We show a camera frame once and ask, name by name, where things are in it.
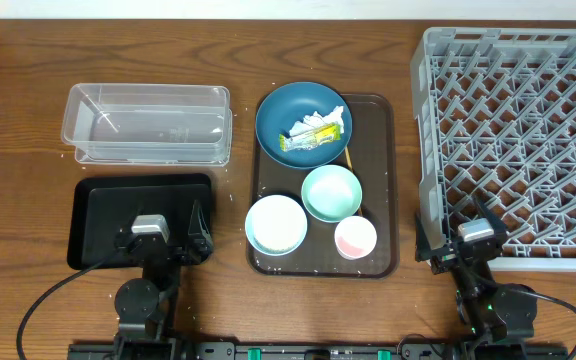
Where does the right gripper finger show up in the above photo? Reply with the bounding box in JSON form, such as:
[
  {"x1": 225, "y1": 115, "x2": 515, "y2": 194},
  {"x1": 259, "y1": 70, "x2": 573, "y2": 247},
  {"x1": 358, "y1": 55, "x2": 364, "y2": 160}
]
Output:
[
  {"x1": 473, "y1": 194, "x2": 506, "y2": 233},
  {"x1": 414, "y1": 214, "x2": 438, "y2": 262}
]

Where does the pink and white cup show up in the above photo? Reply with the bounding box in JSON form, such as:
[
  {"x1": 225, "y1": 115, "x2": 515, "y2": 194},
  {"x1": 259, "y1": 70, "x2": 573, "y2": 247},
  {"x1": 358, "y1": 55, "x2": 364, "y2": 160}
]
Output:
[{"x1": 334, "y1": 216, "x2": 377, "y2": 260}]

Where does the light blue rice bowl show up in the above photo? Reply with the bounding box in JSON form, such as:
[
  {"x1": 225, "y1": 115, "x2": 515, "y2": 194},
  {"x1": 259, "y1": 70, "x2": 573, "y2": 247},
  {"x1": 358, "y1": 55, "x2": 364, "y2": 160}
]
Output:
[{"x1": 244, "y1": 195, "x2": 308, "y2": 256}]

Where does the mint green bowl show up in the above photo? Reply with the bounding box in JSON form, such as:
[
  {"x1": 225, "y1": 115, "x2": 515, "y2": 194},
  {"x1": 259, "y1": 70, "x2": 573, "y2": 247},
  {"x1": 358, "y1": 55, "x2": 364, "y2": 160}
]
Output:
[{"x1": 301, "y1": 165, "x2": 363, "y2": 223}]

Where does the yellow snack wrapper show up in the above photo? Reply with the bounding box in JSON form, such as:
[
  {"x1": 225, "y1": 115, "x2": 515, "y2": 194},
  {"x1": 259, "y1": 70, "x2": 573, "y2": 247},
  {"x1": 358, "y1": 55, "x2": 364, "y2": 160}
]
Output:
[{"x1": 279, "y1": 123, "x2": 341, "y2": 152}]

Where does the white tissue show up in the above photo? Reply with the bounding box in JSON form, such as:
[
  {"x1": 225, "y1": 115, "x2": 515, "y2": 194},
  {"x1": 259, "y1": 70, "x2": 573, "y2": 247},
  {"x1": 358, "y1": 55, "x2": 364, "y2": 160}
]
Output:
[{"x1": 288, "y1": 106, "x2": 344, "y2": 137}]

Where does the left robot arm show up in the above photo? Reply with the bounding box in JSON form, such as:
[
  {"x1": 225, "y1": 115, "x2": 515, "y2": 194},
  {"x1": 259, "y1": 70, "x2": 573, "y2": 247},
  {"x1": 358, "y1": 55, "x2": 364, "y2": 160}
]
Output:
[{"x1": 106, "y1": 200, "x2": 214, "y2": 360}]

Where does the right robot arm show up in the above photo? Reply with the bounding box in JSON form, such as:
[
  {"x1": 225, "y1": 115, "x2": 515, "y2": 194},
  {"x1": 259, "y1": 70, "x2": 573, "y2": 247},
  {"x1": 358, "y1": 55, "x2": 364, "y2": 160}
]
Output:
[{"x1": 415, "y1": 198, "x2": 537, "y2": 359}]

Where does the black waste tray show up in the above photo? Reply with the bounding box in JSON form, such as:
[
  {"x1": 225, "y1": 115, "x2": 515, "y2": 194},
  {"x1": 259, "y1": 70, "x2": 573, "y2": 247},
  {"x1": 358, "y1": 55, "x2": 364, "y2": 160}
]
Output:
[{"x1": 67, "y1": 174, "x2": 213, "y2": 270}]

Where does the grey dishwasher rack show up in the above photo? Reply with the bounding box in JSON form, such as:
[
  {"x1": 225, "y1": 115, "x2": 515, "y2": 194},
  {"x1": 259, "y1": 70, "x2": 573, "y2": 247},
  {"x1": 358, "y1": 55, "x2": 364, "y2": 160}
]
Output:
[{"x1": 410, "y1": 27, "x2": 576, "y2": 272}]

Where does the wooden chopstick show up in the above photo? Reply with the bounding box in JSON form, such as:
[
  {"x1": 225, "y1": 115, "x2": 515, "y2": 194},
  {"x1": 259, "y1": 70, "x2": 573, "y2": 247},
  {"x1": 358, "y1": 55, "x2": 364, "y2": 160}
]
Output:
[{"x1": 344, "y1": 146, "x2": 363, "y2": 217}]

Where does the clear plastic bin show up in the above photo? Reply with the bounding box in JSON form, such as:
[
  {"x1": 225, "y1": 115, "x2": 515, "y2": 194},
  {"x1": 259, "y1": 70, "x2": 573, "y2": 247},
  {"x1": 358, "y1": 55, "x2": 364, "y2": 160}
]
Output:
[{"x1": 61, "y1": 83, "x2": 233, "y2": 166}]

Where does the dark blue plate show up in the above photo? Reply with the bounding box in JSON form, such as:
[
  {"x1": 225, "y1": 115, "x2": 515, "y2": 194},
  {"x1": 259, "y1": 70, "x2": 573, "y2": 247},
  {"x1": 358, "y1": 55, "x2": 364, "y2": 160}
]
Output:
[{"x1": 255, "y1": 82, "x2": 353, "y2": 169}]

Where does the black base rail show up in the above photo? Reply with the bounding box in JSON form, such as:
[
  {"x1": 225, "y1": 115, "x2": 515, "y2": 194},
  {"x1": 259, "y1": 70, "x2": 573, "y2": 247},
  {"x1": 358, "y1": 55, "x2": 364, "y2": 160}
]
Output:
[{"x1": 67, "y1": 340, "x2": 569, "y2": 360}]

